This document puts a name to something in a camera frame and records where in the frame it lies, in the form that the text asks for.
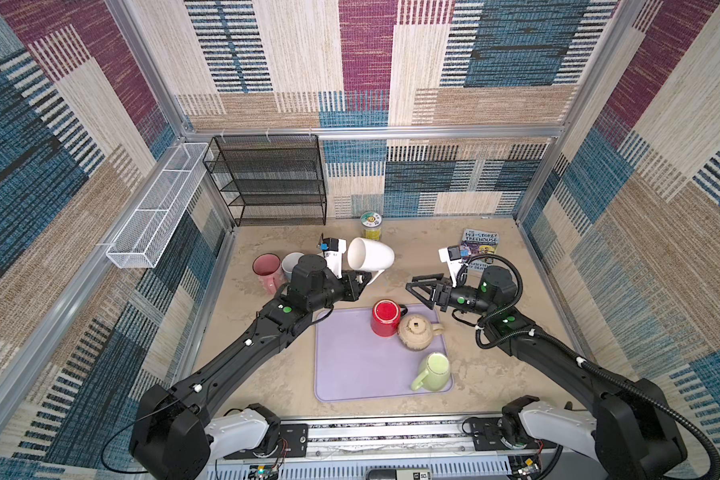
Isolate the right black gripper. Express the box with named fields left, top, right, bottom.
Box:
left=405, top=271, right=493, bottom=317

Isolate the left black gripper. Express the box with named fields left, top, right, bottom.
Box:
left=306, top=270, right=370, bottom=316

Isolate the white mug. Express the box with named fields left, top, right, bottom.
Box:
left=346, top=237, right=395, bottom=284

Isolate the red mug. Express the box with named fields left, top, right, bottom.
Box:
left=371, top=299, right=408, bottom=338

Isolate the blue flowered mug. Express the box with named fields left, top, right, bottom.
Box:
left=281, top=252, right=303, bottom=281

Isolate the pink patterned mug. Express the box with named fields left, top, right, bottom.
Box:
left=252, top=253, right=286, bottom=295

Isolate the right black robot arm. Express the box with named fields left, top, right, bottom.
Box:
left=406, top=259, right=706, bottom=479

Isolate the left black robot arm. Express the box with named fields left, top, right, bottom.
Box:
left=129, top=254, right=374, bottom=479

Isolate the light green mug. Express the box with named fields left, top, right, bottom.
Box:
left=411, top=352, right=451, bottom=392

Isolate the colourful paperback book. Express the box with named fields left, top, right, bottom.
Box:
left=460, top=229, right=500, bottom=260

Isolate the lavender plastic tray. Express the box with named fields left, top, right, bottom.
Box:
left=314, top=307, right=447, bottom=403

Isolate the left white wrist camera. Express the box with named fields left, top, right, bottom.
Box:
left=318, top=236, right=347, bottom=279

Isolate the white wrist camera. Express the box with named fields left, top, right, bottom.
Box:
left=318, top=236, right=347, bottom=279
left=438, top=245, right=468, bottom=287

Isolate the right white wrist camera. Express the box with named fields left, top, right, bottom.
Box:
left=438, top=245, right=468, bottom=287

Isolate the black wire shelf rack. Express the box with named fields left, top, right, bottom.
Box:
left=204, top=134, right=327, bottom=227

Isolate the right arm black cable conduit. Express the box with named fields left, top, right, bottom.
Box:
left=455, top=253, right=720, bottom=480

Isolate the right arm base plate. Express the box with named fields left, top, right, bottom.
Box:
left=461, top=416, right=557, bottom=452

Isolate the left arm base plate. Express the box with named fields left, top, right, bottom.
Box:
left=262, top=423, right=309, bottom=460

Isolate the white wire mesh basket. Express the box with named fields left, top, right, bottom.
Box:
left=106, top=143, right=209, bottom=269

